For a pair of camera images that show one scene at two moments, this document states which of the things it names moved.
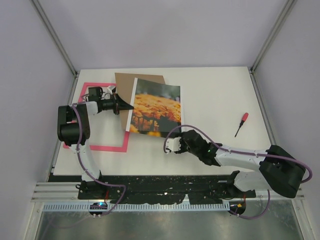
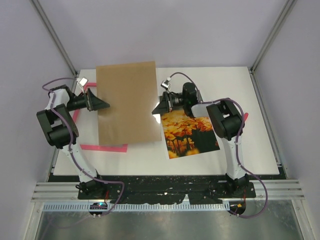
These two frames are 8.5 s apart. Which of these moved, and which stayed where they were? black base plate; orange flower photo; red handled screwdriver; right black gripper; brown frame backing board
Moved: right black gripper; orange flower photo; brown frame backing board
Stayed: red handled screwdriver; black base plate
